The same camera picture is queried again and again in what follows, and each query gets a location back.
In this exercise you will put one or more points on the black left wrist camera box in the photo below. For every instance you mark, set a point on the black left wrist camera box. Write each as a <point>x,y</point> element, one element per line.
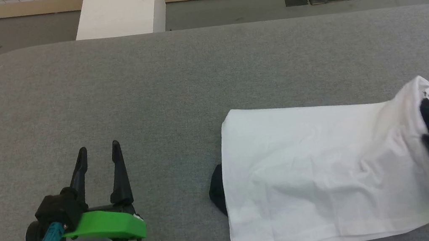
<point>60,209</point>

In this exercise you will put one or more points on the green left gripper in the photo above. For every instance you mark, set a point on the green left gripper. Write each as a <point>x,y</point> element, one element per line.
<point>107,226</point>

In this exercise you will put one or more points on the white rectangular pillar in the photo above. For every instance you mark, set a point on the white rectangular pillar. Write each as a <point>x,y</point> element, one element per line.
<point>121,9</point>

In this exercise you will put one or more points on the black and white shirt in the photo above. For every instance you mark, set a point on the black and white shirt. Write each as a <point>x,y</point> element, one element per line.
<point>316,173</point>

